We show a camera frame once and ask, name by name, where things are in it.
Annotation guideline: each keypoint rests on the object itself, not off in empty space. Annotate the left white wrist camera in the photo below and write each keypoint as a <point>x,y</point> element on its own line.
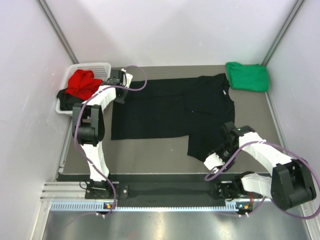
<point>125,78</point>

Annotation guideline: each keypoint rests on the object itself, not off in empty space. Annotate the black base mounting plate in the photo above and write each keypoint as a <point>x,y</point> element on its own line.
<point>154,189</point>

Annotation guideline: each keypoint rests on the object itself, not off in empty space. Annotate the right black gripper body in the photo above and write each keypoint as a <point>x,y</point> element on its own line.
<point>225,152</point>

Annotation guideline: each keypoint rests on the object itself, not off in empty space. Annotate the black garment in basket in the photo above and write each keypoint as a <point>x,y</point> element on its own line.
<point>67,101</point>

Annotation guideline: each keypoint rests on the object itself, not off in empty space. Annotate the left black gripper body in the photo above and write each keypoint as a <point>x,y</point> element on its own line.
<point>120,99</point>

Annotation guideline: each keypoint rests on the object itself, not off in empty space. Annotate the black t shirt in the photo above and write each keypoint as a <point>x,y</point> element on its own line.
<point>196,107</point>

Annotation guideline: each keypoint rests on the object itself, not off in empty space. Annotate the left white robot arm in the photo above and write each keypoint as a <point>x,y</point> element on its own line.
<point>88,129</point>

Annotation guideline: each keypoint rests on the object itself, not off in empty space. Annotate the aluminium frame rail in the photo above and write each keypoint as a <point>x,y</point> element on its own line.
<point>73,190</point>

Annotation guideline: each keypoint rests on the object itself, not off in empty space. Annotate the green folded t shirt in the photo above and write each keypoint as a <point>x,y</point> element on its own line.
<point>253,78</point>

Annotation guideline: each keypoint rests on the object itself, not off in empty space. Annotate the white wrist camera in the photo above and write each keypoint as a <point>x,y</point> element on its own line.
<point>125,78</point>
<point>214,163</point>

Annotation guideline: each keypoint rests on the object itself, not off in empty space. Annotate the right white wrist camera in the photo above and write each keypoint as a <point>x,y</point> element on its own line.
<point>214,163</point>

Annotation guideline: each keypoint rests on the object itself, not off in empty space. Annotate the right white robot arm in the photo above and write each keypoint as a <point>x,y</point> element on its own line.
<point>290,182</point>

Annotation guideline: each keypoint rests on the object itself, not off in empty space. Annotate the white plastic laundry basket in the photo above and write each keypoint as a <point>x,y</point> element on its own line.
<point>101,70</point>

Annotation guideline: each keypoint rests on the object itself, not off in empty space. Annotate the red t shirt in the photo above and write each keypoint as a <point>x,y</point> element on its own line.
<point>83,84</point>

